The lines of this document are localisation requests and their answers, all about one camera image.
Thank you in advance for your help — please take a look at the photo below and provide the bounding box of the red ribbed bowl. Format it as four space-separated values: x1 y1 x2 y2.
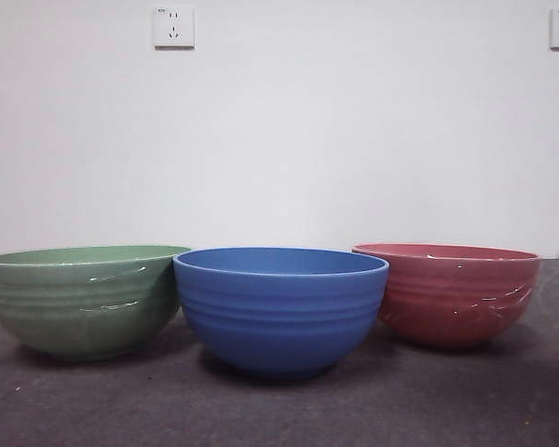
351 241 542 351

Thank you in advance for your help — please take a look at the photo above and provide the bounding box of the green ribbed bowl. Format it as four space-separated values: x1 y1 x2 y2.
0 244 193 363

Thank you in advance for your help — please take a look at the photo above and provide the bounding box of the blue ribbed bowl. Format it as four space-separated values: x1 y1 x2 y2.
172 247 391 379

